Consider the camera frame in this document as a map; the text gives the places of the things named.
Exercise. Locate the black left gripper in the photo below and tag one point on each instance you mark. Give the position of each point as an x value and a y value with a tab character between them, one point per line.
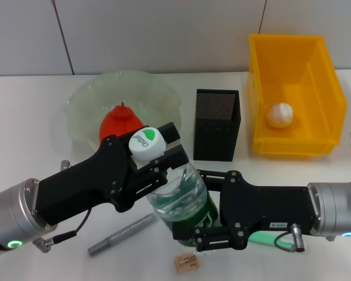
85	184

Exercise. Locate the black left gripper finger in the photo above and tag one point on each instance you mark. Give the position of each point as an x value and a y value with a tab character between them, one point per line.
170	133

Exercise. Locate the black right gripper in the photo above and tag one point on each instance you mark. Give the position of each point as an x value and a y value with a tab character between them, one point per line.
266	207

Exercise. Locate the clear water bottle green label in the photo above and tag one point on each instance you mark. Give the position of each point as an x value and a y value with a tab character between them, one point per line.
178	199

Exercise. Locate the red pear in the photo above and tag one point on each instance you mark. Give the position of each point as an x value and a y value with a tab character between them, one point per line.
120	123

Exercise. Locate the white paper ball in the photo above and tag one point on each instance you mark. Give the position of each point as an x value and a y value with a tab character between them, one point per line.
279	115

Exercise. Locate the black mesh pen holder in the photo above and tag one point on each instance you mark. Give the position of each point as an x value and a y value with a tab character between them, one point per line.
216	140

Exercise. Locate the silver marker pen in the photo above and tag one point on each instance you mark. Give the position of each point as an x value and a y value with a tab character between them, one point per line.
120	234

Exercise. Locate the translucent green wavy glass plate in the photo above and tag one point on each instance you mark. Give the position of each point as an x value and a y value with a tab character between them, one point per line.
85	96

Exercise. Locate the yellow plastic storage bin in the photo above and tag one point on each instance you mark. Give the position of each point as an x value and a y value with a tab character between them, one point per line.
319	117

